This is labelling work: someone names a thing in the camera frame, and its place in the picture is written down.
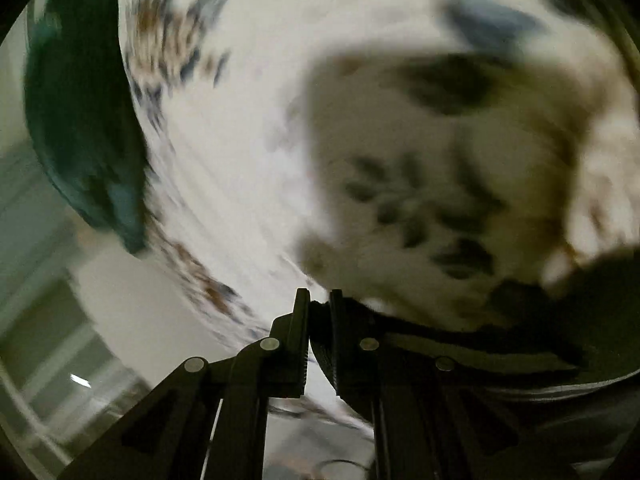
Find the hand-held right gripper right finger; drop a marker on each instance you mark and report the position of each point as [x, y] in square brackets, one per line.
[350, 360]

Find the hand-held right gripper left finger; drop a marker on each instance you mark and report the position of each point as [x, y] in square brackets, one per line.
[287, 355]

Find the dark striped sweater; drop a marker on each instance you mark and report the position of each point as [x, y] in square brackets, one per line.
[600, 310]

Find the floral bed quilt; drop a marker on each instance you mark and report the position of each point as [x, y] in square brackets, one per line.
[260, 135]

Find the dark green blanket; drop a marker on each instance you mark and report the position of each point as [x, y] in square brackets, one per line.
[85, 110]

